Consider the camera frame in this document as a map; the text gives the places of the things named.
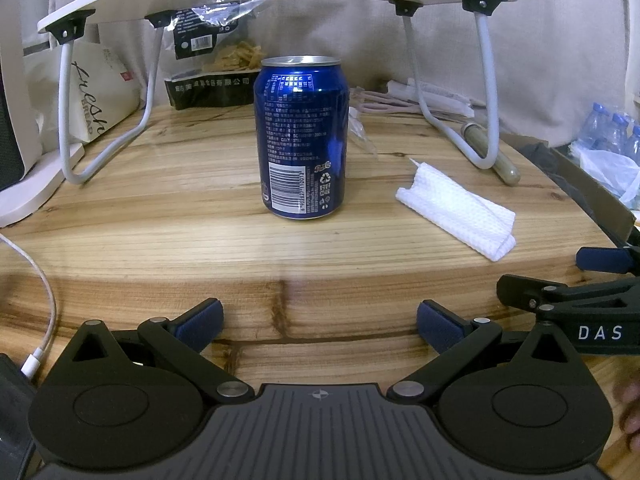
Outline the white tissue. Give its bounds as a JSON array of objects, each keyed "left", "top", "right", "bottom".
[
  {"left": 347, "top": 105, "right": 377, "bottom": 155},
  {"left": 395, "top": 159, "right": 517, "bottom": 262}
]

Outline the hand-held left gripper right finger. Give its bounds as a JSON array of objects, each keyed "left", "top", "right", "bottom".
[{"left": 387, "top": 299, "right": 583, "bottom": 404}]

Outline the glass tube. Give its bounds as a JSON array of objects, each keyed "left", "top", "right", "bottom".
[{"left": 460, "top": 121, "right": 522, "bottom": 186}]

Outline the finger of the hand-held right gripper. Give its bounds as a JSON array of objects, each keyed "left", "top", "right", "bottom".
[
  {"left": 575, "top": 245, "right": 640, "bottom": 277},
  {"left": 496, "top": 274, "right": 640, "bottom": 322}
]

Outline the crumpled white tissue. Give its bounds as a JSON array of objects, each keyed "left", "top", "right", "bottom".
[{"left": 347, "top": 105, "right": 377, "bottom": 155}]

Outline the clear black snack bag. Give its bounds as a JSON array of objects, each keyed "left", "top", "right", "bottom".
[{"left": 165, "top": 2, "right": 273, "bottom": 110}]

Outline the white flat stand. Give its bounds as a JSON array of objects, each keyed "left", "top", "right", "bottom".
[{"left": 0, "top": 142, "right": 86, "bottom": 229}]

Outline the white charging cable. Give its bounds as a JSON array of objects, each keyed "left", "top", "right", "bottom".
[{"left": 0, "top": 232, "right": 59, "bottom": 377}]

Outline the blue soda can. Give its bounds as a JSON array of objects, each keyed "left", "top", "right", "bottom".
[{"left": 252, "top": 56, "right": 351, "bottom": 221}]

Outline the person's right hand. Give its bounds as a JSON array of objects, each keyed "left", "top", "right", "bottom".
[{"left": 612, "top": 374, "right": 640, "bottom": 453}]

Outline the white plastic bag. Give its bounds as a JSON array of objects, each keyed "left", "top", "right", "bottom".
[{"left": 570, "top": 139, "right": 640, "bottom": 211}]

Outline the cardboard box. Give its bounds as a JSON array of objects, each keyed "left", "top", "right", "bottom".
[{"left": 502, "top": 132, "right": 640, "bottom": 250}]

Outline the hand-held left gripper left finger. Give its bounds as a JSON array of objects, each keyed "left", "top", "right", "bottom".
[{"left": 59, "top": 298, "right": 255, "bottom": 404}]

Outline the black box device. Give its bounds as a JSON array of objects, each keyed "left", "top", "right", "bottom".
[{"left": 0, "top": 75, "right": 26, "bottom": 193}]

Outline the white printed paper bag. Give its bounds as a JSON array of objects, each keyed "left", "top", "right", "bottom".
[{"left": 22, "top": 40, "right": 143, "bottom": 147}]

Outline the dark flat object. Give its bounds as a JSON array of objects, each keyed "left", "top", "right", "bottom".
[{"left": 0, "top": 352, "right": 39, "bottom": 461}]

